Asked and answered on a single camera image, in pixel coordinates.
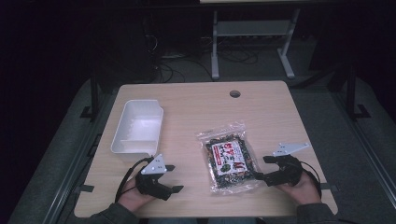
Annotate clear snack packet red label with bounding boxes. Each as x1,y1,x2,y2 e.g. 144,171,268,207
195,121,263,196

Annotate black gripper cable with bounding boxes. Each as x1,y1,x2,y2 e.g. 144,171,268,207
299,160,322,200
114,156,154,204

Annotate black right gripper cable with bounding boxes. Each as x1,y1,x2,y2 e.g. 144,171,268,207
299,160,322,200

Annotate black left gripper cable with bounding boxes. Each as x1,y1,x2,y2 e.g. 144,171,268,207
114,156,154,204

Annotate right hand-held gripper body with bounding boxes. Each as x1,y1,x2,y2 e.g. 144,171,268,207
264,142,312,188

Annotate black metal stand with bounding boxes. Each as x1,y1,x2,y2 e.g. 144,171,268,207
79,70,101,121

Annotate person's right hand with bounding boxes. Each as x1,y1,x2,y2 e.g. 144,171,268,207
275,170,321,206

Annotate dark table edge bracket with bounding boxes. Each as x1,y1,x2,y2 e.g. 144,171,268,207
74,184,95,193

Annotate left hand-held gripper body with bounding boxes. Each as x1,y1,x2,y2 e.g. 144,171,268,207
134,153,174,202

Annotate white metal desk frame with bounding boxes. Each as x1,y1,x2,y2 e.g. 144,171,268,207
210,8,302,81

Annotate white plastic container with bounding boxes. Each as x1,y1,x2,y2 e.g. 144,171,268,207
110,99,164,162

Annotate person's left hand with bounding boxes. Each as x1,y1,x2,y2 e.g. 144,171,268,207
117,176,157,214

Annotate black floor cables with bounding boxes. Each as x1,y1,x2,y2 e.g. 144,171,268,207
151,46,260,84

